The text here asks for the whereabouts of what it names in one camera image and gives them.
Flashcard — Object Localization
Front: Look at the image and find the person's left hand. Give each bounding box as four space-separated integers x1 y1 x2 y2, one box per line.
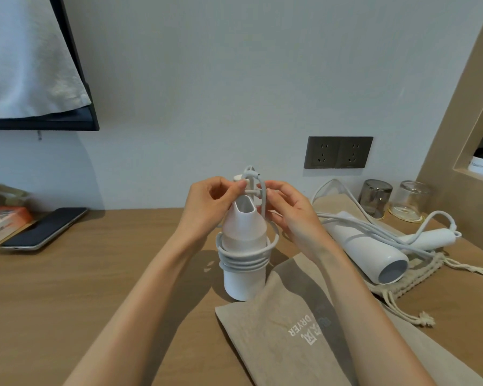
176 176 247 250

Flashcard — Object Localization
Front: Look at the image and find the person's right hand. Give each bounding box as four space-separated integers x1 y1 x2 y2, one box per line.
265 180 340 265

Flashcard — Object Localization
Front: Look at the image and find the white hair dryer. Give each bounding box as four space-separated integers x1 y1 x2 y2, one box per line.
324 211 463 285
221 174 273 302

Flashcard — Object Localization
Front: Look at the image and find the beige drawstring bag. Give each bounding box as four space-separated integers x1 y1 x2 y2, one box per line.
313 195 483 328
215 253 483 386

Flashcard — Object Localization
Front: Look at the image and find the person's right forearm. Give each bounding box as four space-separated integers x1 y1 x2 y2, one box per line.
313 247 437 386

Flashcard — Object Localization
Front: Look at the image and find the person's left forearm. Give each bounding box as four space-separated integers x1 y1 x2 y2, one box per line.
64 231 204 386

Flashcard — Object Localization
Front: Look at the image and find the grey smoked glass cup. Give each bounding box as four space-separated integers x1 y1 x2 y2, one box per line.
358 179 393 220

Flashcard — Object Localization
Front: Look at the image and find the round gold-rimmed coaster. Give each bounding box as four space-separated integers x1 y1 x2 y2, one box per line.
388 206 424 224

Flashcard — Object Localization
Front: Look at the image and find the clear glass cup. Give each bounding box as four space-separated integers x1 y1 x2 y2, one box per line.
390 180 434 224

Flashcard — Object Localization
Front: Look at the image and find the black smartphone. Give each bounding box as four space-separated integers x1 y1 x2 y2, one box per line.
0 207 89 252

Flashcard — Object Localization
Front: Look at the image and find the black television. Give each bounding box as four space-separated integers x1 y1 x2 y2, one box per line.
0 0 100 132

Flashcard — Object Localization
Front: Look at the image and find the round beige dish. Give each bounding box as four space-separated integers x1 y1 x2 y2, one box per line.
0 183 29 207

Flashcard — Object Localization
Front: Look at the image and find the white cloth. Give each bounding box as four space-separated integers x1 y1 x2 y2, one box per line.
0 0 92 119

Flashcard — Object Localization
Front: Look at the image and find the dark grey wall socket panel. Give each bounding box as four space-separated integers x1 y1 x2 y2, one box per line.
304 136 374 170

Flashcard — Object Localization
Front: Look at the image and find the wooden niche frame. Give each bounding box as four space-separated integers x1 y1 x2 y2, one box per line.
416 0 483 258

